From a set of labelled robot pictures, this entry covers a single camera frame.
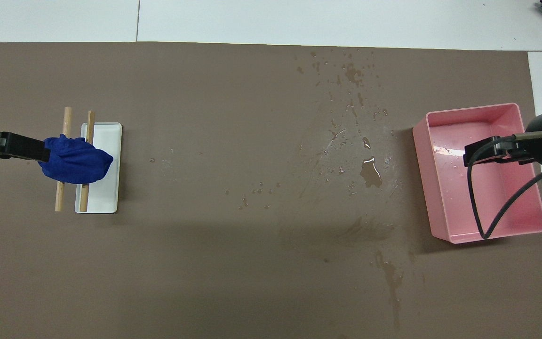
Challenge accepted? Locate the blue towel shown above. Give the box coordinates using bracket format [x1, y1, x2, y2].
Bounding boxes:
[38, 134, 114, 185]

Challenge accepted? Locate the water puddle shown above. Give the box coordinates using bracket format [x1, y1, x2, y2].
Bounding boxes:
[359, 156, 383, 189]

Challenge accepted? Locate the pink plastic bin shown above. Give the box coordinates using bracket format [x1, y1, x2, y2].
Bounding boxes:
[412, 103, 542, 244]

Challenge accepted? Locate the wooden dowel rod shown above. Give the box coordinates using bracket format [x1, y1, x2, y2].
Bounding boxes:
[80, 111, 96, 212]
[55, 107, 72, 212]

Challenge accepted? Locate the brown table mat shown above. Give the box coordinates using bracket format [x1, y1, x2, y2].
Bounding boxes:
[0, 41, 542, 339]

